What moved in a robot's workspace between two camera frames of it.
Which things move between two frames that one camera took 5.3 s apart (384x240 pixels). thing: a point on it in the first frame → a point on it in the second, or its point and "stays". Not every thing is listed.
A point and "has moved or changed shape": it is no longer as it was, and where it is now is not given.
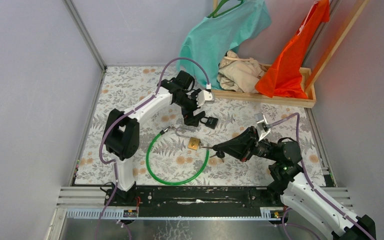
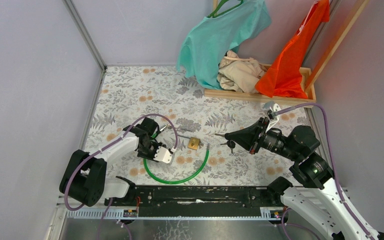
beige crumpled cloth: x=238 y=74 stays
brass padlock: x=194 y=143 stays
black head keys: x=219 y=154 has moved or changed shape
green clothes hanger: x=213 y=14 stays
